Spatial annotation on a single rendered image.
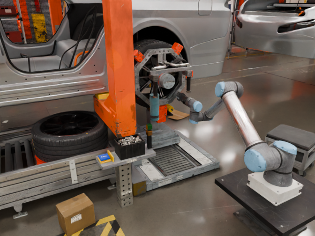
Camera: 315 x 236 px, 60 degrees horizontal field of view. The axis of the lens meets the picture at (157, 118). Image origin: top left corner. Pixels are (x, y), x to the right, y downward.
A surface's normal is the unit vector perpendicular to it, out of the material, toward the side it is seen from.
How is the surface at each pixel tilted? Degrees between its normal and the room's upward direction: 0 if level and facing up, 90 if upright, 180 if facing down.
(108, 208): 0
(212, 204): 0
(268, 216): 0
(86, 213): 90
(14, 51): 88
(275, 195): 90
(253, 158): 89
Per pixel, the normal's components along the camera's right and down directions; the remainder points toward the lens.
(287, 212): 0.00, -0.92
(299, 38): -0.47, 0.34
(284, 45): -0.66, 0.53
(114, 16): 0.47, 0.35
